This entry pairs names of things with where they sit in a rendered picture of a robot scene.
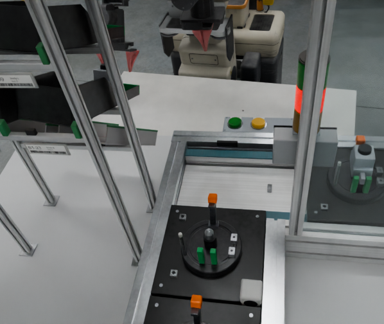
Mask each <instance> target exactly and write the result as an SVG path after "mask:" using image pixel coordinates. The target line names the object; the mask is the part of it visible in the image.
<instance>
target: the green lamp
mask: <svg viewBox="0 0 384 324"><path fill-rule="evenodd" d="M304 70H305V66H304V65H303V64H301V63H300V62H299V61H298V68H297V83H296V84H297V87H298V88H299V89H300V90H301V91H302V88H303V82H304Z"/></svg>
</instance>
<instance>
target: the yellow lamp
mask: <svg viewBox="0 0 384 324"><path fill-rule="evenodd" d="M299 120H300V113H299V112H297V111H296V110H295V107H294V113H293V130H294V131H295V132H296V133H298V132H299Z"/></svg>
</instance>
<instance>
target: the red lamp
mask: <svg viewBox="0 0 384 324"><path fill-rule="evenodd" d="M301 101H302V91H301V90H300V89H299V88H298V87H297V84H296V91H295V105H294V107H295V110H296V111H297V112H298V113H301Z"/></svg>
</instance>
